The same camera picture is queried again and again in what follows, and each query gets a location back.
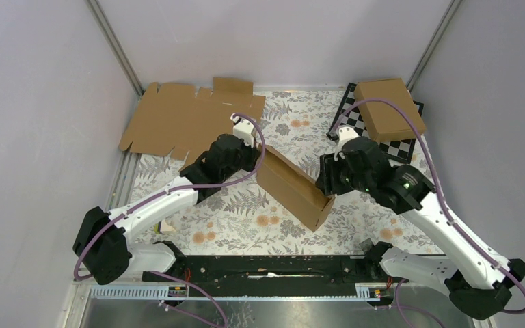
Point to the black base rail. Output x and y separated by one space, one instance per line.
279 276

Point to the small green purple block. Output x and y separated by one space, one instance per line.
163 228

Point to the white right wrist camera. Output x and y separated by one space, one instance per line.
345 134

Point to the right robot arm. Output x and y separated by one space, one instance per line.
477 280

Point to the floral patterned table mat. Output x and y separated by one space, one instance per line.
245 219

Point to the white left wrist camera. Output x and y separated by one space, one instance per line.
243 129

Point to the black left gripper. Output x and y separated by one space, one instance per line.
254 155

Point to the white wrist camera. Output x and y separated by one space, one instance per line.
243 129
345 134

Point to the closed brown cardboard box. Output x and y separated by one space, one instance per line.
382 122

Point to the flat cardboard sheet stack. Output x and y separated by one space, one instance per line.
182 120

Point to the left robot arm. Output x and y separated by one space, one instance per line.
105 243

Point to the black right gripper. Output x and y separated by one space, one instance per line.
327 181

